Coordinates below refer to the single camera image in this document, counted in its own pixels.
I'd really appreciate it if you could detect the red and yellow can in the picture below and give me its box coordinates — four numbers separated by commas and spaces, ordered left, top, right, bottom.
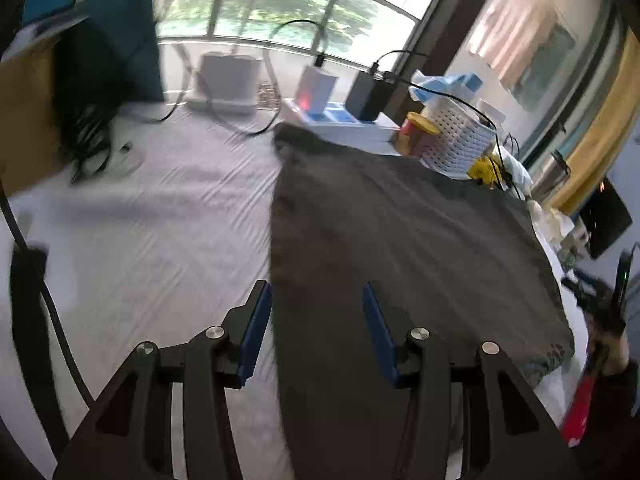
397, 112, 442, 157

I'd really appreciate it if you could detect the white plastic container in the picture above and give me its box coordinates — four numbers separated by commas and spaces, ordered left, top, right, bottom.
187, 52, 264, 115

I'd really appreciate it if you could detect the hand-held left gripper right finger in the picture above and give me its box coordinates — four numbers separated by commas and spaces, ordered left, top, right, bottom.
362, 281, 583, 480

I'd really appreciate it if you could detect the white table sheet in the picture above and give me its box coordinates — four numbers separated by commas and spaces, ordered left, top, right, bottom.
0, 87, 591, 480

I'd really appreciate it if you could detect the white charger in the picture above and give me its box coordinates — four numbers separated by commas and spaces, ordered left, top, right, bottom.
297, 65, 339, 114

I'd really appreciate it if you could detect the white power strip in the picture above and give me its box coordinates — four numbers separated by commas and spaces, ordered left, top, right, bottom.
282, 97, 407, 157

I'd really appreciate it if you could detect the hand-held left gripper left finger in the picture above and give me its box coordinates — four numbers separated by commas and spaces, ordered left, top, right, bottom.
52, 280, 273, 480

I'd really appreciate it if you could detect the red object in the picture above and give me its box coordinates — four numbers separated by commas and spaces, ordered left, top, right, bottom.
560, 375, 599, 447

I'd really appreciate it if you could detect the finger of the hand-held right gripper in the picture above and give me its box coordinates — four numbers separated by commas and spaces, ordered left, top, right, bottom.
562, 270, 608, 311

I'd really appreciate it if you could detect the blue capped bottle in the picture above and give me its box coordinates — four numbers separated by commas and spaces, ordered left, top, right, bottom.
410, 72, 484, 107

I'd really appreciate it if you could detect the beige hanging shirt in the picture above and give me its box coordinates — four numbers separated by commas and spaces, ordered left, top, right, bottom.
470, 0, 559, 92

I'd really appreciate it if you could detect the white perforated basket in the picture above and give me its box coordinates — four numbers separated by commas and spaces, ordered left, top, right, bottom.
420, 97, 499, 179

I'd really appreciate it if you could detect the steel thermos bottle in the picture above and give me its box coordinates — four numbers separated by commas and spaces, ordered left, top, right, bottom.
532, 152, 571, 207

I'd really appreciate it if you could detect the black strap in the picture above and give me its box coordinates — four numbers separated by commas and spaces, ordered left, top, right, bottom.
10, 246, 70, 461

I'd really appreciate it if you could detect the brown cardboard box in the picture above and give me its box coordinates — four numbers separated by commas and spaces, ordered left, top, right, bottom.
0, 42, 67, 197

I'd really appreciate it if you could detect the black television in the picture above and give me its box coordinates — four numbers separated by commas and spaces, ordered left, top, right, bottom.
580, 177, 634, 261

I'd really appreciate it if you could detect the bundle of black cables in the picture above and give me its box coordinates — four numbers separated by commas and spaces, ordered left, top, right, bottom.
55, 105, 117, 187

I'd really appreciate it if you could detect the yellow curtain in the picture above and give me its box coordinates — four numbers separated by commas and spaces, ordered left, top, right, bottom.
550, 30, 640, 217

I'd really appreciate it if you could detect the white plastic bag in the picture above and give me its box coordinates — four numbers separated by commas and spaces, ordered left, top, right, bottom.
500, 150, 534, 197

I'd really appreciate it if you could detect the teal curtain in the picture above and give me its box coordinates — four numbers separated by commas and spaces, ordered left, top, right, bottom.
75, 0, 167, 107

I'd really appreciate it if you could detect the black charger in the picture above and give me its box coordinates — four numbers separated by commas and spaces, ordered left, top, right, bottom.
345, 71, 394, 122

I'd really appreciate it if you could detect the thick black cable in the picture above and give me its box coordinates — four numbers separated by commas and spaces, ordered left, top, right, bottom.
0, 195, 97, 411

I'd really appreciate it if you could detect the dark grey t-shirt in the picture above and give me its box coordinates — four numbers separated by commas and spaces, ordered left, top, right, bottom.
270, 122, 576, 480

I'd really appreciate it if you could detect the yellow printed bag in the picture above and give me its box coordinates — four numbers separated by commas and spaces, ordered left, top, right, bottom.
467, 157, 507, 192

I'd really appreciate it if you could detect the black window frame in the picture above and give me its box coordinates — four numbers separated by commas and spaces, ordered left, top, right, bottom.
395, 0, 506, 92

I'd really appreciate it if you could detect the person's right forearm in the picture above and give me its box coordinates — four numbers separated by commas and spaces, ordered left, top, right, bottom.
590, 365, 640, 480

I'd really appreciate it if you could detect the black charger cable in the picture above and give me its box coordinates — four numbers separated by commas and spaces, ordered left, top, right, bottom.
370, 50, 507, 192
235, 20, 329, 137

